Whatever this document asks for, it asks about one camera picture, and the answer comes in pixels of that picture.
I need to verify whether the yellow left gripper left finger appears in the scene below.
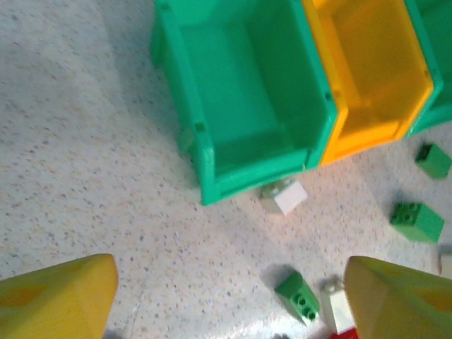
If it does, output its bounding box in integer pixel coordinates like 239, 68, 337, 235
0, 253, 119, 339

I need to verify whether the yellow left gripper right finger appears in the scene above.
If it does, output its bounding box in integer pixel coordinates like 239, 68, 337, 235
344, 255, 452, 339

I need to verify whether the long red lego brick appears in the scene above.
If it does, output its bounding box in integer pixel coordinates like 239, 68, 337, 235
328, 326, 359, 339

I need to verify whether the small white lego brick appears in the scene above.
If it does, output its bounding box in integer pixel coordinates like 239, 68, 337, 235
319, 277, 357, 335
260, 178, 308, 217

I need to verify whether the wide white lego brick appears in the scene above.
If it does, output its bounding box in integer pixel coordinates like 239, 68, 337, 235
437, 243, 452, 278

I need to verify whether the small green lego brick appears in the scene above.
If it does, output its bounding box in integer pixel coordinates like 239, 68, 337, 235
415, 143, 451, 180
273, 271, 321, 328
389, 201, 446, 244

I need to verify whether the yellow plastic bin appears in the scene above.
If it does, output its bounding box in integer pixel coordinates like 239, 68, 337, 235
302, 0, 434, 167

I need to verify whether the green plastic bin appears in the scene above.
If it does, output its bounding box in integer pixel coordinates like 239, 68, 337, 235
404, 0, 452, 138
150, 0, 336, 207

